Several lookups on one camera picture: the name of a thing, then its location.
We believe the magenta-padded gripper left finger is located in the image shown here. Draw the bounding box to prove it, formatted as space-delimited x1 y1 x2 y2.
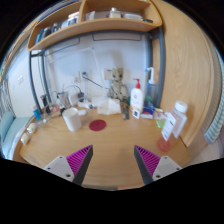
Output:
43 144 94 187

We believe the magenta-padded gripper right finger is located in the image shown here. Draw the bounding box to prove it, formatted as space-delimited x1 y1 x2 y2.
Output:
133 144 183 186

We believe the clear bottle with white cap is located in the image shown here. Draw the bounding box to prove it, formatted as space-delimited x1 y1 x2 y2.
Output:
157 100 188 154

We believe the small green item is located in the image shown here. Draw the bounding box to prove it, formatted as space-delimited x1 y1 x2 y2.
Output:
155 118 167 130

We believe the small cream round object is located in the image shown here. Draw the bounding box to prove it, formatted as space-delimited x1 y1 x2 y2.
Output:
20 132 32 146
26 122 38 134

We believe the white cup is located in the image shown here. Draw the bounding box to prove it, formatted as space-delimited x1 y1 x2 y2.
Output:
62 107 83 132

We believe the flat round red coaster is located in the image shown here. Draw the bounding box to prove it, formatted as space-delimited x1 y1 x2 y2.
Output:
88 119 108 132

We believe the blue box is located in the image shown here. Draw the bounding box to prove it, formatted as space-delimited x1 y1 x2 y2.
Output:
141 103 156 120

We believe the small blue tube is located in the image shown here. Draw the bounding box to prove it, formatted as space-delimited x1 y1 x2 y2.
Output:
32 105 42 122

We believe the small white digital clock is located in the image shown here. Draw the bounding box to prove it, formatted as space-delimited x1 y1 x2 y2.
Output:
131 108 141 120

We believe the teal bed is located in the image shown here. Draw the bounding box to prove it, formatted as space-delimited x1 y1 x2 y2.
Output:
0 110 33 158

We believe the teal striped cloth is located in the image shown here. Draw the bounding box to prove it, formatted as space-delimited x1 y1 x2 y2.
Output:
203 96 224 144

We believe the dark metal ruler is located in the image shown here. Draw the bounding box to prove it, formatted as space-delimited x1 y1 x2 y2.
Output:
121 101 131 121

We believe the white power adapter box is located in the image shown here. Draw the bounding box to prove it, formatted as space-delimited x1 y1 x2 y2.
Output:
66 93 79 107

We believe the white lotion bottle, red pump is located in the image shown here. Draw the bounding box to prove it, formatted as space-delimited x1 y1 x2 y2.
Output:
129 78 145 116

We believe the white tissue pack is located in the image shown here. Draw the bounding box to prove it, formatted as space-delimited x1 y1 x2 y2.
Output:
96 97 122 116

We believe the blue wash bottle, white nozzle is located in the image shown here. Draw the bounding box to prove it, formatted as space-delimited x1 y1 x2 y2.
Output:
143 66 158 108

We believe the wooden tree-figure toy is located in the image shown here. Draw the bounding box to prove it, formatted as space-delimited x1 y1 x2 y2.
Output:
107 67 130 101

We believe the wooden shelf unit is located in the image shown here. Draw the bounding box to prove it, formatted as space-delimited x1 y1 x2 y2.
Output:
26 0 164 52

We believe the white wall outlet with plug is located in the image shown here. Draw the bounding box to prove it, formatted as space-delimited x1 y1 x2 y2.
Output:
79 70 91 83

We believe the grey metal desk frame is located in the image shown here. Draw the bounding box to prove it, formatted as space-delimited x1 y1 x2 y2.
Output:
28 26 167 114

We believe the white wall box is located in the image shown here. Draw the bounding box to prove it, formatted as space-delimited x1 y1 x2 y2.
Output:
103 67 114 81

